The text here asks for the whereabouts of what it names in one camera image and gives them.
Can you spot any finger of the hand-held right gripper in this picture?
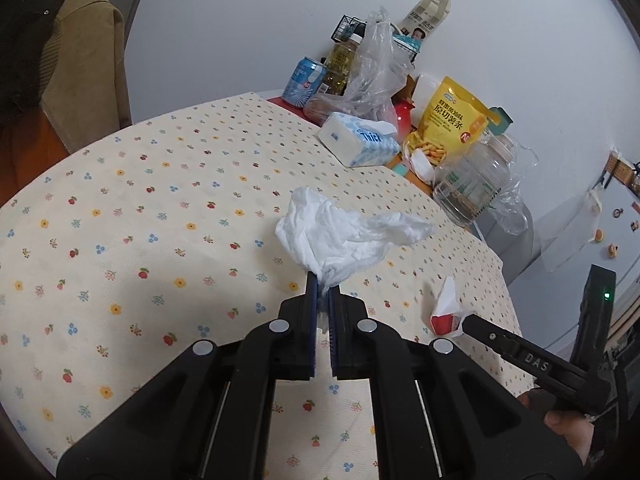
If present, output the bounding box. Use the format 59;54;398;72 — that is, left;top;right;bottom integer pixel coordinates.
461;313;585;388

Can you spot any small white paper scrap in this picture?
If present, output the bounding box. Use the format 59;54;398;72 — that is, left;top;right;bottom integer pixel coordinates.
407;147;437;183

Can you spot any white tissue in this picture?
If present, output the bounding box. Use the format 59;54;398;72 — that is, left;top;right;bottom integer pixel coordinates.
275;186;436;293

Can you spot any blue white tissue pack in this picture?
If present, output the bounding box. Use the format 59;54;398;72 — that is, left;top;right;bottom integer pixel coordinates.
318;112;401;168

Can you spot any blue drink can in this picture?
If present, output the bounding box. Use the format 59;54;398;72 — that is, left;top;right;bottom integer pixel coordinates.
282;56;328;108

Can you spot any printed paper bag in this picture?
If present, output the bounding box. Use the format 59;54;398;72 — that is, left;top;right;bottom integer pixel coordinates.
392;0;453;43

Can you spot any white refrigerator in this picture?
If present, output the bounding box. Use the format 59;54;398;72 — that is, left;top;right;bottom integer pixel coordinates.
505;150;640;361

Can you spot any yellow oil bottle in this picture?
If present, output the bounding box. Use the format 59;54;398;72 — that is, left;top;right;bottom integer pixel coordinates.
324;34;365;97

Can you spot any red white carton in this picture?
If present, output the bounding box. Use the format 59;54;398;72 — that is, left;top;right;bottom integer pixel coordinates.
429;276;471;337

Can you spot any brown jacket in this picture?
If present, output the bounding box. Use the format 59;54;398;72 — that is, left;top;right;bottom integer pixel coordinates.
40;0;132;156

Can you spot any person's right hand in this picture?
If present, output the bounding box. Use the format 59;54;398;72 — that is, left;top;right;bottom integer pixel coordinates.
517;389;596;466

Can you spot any floral tablecloth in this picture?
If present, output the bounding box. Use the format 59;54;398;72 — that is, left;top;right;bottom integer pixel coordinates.
0;91;536;480

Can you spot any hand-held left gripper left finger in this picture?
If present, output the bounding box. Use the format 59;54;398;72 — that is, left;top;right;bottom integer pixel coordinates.
56;272;321;480

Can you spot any black garment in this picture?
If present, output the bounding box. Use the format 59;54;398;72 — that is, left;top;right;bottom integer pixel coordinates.
0;0;61;111

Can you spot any yellow snack bag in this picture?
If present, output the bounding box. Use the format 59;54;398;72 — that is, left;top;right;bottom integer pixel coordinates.
402;76;490;167

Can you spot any black wire basket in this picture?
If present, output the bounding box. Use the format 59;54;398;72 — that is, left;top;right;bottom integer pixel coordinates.
329;16;421;63

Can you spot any clear plastic jar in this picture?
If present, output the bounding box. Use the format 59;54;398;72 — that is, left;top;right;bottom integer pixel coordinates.
432;132;518;226

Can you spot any clear plastic bag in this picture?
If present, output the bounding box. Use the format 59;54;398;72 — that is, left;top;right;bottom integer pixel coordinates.
305;7;416;121
487;132;541;235

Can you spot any teal box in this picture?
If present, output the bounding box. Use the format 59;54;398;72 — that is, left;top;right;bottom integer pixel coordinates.
487;106;515;135

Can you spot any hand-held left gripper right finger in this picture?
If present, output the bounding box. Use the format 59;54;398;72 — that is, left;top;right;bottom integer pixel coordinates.
327;285;586;480

